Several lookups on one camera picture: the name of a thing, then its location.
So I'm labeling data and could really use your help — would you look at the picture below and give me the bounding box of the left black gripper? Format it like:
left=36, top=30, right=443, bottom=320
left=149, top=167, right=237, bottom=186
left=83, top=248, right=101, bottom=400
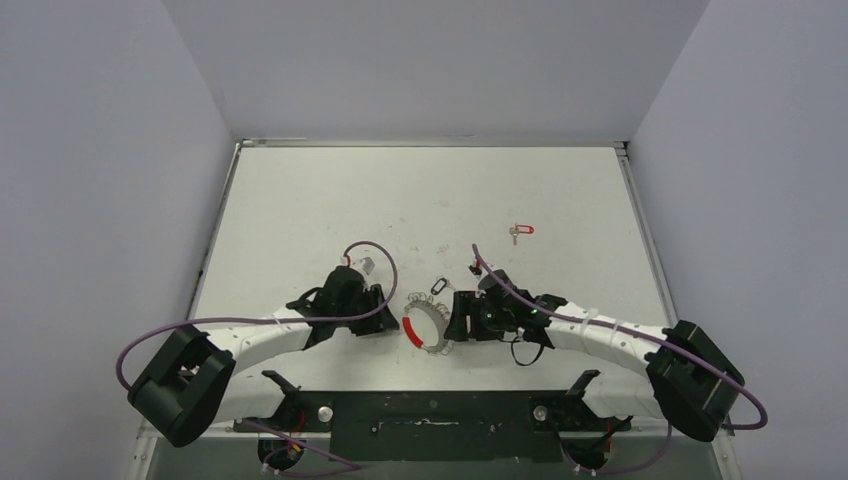
left=336, top=284, right=398, bottom=337

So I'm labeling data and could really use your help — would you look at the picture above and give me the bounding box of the purple cable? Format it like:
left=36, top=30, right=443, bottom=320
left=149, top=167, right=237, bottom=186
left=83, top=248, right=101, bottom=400
left=115, top=240, right=399, bottom=478
left=470, top=243, right=770, bottom=478

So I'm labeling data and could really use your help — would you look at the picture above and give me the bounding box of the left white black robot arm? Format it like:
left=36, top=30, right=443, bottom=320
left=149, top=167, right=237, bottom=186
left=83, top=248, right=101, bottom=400
left=127, top=266, right=398, bottom=447

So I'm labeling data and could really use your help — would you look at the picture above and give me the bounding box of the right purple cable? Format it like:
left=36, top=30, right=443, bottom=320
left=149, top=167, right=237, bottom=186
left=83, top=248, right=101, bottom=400
left=470, top=243, right=770, bottom=478

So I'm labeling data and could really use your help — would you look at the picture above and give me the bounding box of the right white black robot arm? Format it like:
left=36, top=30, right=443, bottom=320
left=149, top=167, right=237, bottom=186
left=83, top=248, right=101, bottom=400
left=444, top=269, right=745, bottom=442

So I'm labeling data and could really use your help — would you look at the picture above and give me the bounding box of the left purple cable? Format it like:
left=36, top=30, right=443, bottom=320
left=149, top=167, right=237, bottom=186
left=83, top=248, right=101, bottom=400
left=115, top=240, right=399, bottom=478

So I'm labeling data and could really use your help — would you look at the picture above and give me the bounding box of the key with black tag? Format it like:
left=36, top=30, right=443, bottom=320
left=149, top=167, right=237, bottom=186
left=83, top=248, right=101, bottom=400
left=430, top=276, right=457, bottom=296

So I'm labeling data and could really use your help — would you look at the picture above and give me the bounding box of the metal keyring organizer red handle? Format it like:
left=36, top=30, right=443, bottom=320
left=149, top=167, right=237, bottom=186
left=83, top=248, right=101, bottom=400
left=402, top=292, right=453, bottom=356

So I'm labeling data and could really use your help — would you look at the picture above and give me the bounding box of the key with red tag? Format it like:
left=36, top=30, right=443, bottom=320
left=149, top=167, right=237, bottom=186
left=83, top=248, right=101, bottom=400
left=508, top=224, right=535, bottom=246

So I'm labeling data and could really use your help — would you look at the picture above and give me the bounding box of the black mounting base plate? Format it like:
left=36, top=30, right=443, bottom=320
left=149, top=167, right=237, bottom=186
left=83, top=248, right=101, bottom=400
left=259, top=390, right=631, bottom=462

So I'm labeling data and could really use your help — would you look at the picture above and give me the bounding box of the aluminium frame rail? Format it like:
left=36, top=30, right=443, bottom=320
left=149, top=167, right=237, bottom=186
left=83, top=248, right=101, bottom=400
left=137, top=423, right=333, bottom=440

